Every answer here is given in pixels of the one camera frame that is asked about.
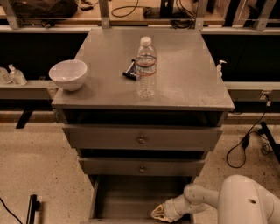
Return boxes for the clear bottle at left edge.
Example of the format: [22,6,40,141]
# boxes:
[0,67,12,84]

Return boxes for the grey middle drawer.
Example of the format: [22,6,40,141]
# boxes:
[78,157,204,177]

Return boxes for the clear sanitizer bottle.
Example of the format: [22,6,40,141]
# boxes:
[8,64,27,86]

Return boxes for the black coiled cables on shelf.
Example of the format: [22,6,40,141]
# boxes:
[110,0,197,30]

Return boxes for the black table leg right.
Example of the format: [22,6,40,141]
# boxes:
[261,122,280,164]

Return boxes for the grey bottom drawer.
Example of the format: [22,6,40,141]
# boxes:
[80,175,192,224]

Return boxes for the white bowl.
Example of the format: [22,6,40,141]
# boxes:
[49,59,88,91]

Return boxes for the black stand foot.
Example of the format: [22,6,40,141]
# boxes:
[26,194,40,224]

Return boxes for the grey drawer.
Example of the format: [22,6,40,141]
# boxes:
[80,175,192,224]
[63,125,222,151]
[78,157,204,177]

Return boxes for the grey drawer cabinet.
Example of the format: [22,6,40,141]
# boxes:
[51,27,235,187]

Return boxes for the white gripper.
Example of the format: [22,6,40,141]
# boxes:
[151,199,186,222]

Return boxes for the small white pump bottle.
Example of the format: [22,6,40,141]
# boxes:
[216,60,227,77]

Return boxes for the black cable bottom left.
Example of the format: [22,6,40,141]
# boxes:
[0,197,24,224]

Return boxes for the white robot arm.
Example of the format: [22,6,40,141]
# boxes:
[151,175,280,224]

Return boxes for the clear plastic water bottle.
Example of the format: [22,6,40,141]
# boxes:
[136,37,158,99]

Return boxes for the black and white razor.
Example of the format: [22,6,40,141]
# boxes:
[122,59,137,81]

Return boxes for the black backpack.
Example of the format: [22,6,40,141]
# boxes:
[11,0,78,18]

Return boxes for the grey top drawer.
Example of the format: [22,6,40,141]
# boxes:
[63,125,222,151]

